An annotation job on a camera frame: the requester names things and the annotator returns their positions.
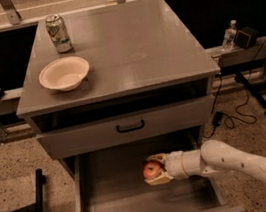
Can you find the open grey lower drawer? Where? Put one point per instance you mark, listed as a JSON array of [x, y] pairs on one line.
[[111, 180]]

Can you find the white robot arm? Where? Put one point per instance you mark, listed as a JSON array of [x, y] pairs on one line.
[[212, 159]]

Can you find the green soda can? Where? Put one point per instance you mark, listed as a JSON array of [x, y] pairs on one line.
[[58, 33]]

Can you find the closed grey drawer with handle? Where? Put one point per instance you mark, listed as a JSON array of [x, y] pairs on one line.
[[104, 133]]

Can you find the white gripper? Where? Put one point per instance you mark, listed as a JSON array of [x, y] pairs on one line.
[[174, 165]]

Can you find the red apple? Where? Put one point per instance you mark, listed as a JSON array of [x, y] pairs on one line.
[[151, 169]]

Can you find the small black speaker box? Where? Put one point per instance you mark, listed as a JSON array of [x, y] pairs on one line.
[[246, 37]]

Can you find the grey drawer cabinet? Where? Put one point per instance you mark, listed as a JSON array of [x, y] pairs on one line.
[[141, 56]]

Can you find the white paper bowl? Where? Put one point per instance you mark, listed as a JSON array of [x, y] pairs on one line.
[[64, 74]]

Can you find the black power adapter with cable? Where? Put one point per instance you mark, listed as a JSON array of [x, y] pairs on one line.
[[227, 119]]

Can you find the clear plastic water bottle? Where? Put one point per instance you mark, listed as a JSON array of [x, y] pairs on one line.
[[229, 35]]

